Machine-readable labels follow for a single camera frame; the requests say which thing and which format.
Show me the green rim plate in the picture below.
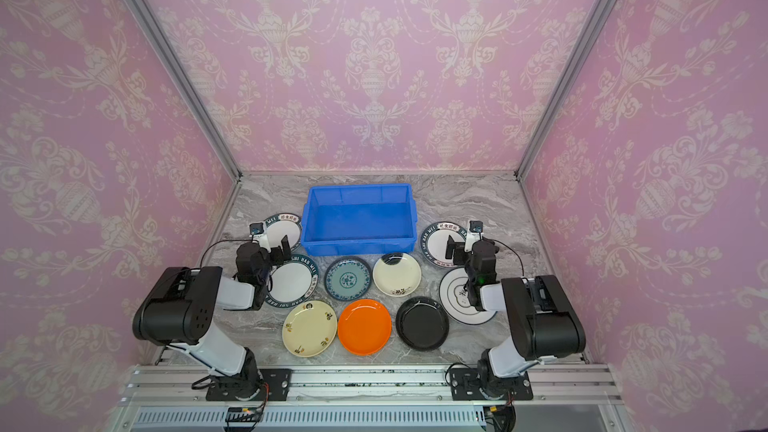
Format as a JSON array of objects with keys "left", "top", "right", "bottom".
[
  {"left": 419, "top": 221, "right": 467, "bottom": 268},
  {"left": 264, "top": 212, "right": 302, "bottom": 250},
  {"left": 265, "top": 254, "right": 319, "bottom": 309}
]

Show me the white plate quatrefoil emblem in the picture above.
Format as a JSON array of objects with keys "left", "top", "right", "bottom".
[{"left": 439, "top": 268, "right": 496, "bottom": 326}]

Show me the black plate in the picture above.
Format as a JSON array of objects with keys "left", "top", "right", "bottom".
[{"left": 395, "top": 296, "right": 450, "bottom": 352}]

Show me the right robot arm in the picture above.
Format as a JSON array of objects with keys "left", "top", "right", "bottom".
[{"left": 445, "top": 233, "right": 586, "bottom": 400}]

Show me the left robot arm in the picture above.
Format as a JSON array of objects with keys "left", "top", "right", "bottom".
[{"left": 132, "top": 234, "right": 292, "bottom": 403}]

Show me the blue plastic bin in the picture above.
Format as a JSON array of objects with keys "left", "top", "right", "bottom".
[{"left": 300, "top": 183, "right": 418, "bottom": 257}]

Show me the teal patterned plate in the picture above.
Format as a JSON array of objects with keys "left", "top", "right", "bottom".
[{"left": 324, "top": 256, "right": 372, "bottom": 302}]

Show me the cream floral plate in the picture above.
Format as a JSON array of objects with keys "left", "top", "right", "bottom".
[{"left": 282, "top": 300, "right": 338, "bottom": 358}]

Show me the orange plate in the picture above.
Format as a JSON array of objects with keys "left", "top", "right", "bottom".
[{"left": 338, "top": 299, "right": 392, "bottom": 356}]

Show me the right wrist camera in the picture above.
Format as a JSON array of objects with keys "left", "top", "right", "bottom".
[{"left": 464, "top": 220, "right": 484, "bottom": 252}]

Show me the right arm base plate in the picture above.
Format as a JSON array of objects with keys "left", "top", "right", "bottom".
[{"left": 445, "top": 364, "right": 534, "bottom": 402}]

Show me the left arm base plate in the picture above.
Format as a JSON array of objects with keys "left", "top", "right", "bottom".
[{"left": 205, "top": 368, "right": 292, "bottom": 403}]

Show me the aluminium front rail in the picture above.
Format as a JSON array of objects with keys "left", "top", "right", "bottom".
[{"left": 106, "top": 363, "right": 633, "bottom": 431}]

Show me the left aluminium corner post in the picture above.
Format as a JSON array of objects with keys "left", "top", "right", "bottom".
[{"left": 124, "top": 0, "right": 243, "bottom": 182}]

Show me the aluminium corner post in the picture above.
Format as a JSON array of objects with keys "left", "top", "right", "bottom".
[
  {"left": 516, "top": 0, "right": 617, "bottom": 183},
  {"left": 124, "top": 0, "right": 243, "bottom": 182}
]

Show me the right aluminium corner post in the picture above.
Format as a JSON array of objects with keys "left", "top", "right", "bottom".
[{"left": 516, "top": 0, "right": 617, "bottom": 183}]

